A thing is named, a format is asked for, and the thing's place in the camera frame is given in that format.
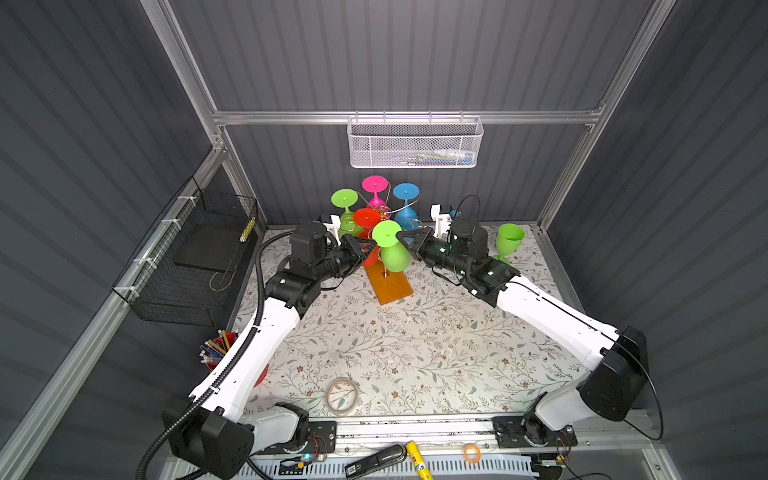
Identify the green wine glass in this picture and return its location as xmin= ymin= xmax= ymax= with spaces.
xmin=495 ymin=223 xmax=525 ymax=264
xmin=331 ymin=188 xmax=365 ymax=236
xmin=372 ymin=220 xmax=411 ymax=273

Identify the gold wire wine glass rack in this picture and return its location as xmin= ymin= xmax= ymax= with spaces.
xmin=337 ymin=185 xmax=425 ymax=307

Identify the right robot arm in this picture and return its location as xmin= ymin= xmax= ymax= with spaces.
xmin=384 ymin=216 xmax=651 ymax=447

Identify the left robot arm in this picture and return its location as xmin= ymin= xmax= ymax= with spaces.
xmin=136 ymin=222 xmax=376 ymax=479

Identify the blue wine glass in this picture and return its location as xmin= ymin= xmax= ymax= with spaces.
xmin=393 ymin=183 xmax=420 ymax=230

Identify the red wine glass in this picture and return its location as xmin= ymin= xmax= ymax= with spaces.
xmin=353 ymin=208 xmax=382 ymax=268

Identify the pink wine glass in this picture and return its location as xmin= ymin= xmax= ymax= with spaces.
xmin=362 ymin=175 xmax=390 ymax=218

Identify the clear tape roll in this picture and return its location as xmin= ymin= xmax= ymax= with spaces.
xmin=325 ymin=377 xmax=360 ymax=416

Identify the red pencil cup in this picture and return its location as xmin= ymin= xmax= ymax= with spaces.
xmin=199 ymin=330 xmax=239 ymax=372

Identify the black stapler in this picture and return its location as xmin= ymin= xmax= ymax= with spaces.
xmin=344 ymin=444 xmax=407 ymax=480

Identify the white mesh wall basket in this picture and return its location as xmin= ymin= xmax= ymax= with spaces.
xmin=346 ymin=115 xmax=484 ymax=169

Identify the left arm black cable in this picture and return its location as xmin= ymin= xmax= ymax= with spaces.
xmin=134 ymin=230 xmax=295 ymax=480

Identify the black wire wall basket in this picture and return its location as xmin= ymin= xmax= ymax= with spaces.
xmin=113 ymin=180 xmax=259 ymax=329

